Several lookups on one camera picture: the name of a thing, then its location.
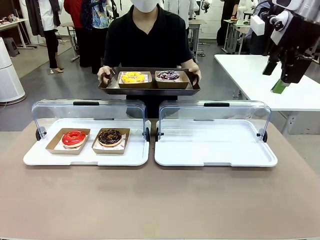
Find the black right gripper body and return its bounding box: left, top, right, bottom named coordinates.
left=267, top=11, right=320, bottom=61

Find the bystander in red shirt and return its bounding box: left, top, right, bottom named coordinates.
left=63, top=0, right=86, bottom=68

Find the grey plastic stool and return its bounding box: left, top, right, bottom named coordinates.
left=2, top=37, right=21, bottom=58

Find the clear plastic display lid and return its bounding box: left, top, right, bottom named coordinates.
left=155, top=99, right=272, bottom=143
left=31, top=98, right=151, bottom=142

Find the red glazed donut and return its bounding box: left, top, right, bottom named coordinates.
left=61, top=130, right=87, bottom=148

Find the light background work table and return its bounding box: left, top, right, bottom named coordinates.
left=0, top=16, right=39, bottom=50

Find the white background table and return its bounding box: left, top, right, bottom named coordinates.
left=214, top=54, right=320, bottom=136

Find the person's left hand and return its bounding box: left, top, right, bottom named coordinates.
left=187, top=65, right=202, bottom=83

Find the bystander in floral shirt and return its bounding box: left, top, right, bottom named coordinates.
left=79, top=0, right=113, bottom=75

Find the white face mask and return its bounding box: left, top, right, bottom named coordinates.
left=131, top=0, right=161, bottom=13

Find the person in black shirt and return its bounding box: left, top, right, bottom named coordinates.
left=102, top=0, right=199, bottom=120

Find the purple sprinkled donut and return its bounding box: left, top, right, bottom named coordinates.
left=155, top=70, right=181, bottom=82

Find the yellow sprinkled donut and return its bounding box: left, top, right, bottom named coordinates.
left=119, top=71, right=146, bottom=84

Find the person's right hand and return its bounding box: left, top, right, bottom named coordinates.
left=97, top=65, right=114, bottom=86

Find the bystander in white shirt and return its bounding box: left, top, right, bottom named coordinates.
left=24, top=0, right=66, bottom=75

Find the white display tray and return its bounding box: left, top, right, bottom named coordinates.
left=22, top=117, right=151, bottom=167
left=154, top=118, right=279, bottom=168

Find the chocolate donut with nuts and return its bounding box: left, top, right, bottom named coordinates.
left=97, top=128, right=123, bottom=148

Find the dark brown serving tray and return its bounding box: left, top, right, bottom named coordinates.
left=97, top=66, right=202, bottom=97

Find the white air purifier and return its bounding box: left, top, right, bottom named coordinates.
left=0, top=36, right=27, bottom=104

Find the white printed paper liner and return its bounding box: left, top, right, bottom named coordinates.
left=53, top=141, right=85, bottom=152
left=94, top=133, right=127, bottom=152

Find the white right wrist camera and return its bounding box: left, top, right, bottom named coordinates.
left=250, top=14, right=266, bottom=37

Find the bystander in black clothes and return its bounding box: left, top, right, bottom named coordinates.
left=215, top=0, right=241, bottom=48

